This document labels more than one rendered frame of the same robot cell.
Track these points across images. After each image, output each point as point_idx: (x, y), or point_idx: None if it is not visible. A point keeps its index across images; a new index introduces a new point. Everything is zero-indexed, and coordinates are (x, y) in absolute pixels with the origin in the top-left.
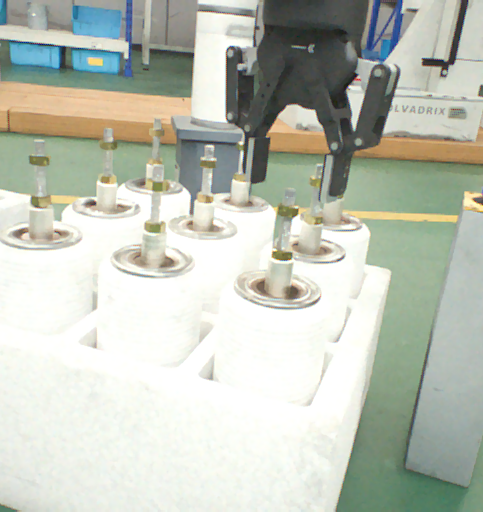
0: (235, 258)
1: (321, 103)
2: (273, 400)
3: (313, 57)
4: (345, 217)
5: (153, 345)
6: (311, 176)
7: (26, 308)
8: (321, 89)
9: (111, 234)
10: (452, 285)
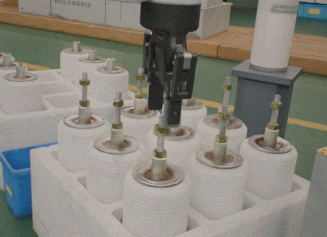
0: (182, 154)
1: (160, 70)
2: (131, 235)
3: (162, 44)
4: (283, 144)
5: (100, 189)
6: (220, 111)
7: (65, 156)
8: (160, 62)
9: (129, 126)
10: (308, 205)
